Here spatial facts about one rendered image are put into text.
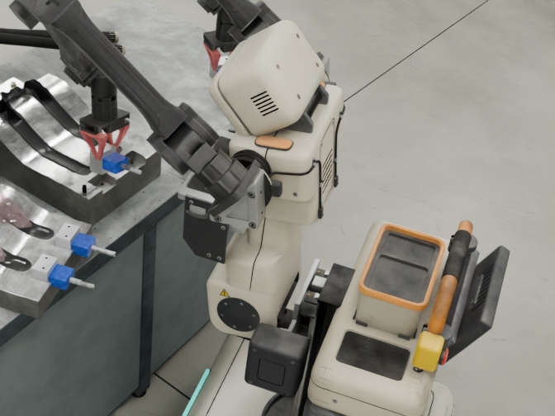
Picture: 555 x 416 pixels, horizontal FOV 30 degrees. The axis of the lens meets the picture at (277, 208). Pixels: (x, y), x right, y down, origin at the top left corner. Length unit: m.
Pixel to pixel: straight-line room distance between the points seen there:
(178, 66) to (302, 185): 1.04
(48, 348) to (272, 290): 0.58
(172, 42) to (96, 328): 0.91
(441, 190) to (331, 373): 1.91
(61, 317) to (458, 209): 1.87
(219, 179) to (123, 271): 0.75
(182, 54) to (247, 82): 1.09
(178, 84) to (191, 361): 0.87
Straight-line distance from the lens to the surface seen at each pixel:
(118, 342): 2.79
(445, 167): 4.09
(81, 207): 2.41
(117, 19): 3.18
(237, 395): 2.77
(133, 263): 2.64
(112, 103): 2.29
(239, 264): 2.24
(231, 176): 1.92
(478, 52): 4.86
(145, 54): 3.02
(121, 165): 2.34
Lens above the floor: 2.44
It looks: 41 degrees down
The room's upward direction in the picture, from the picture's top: 8 degrees clockwise
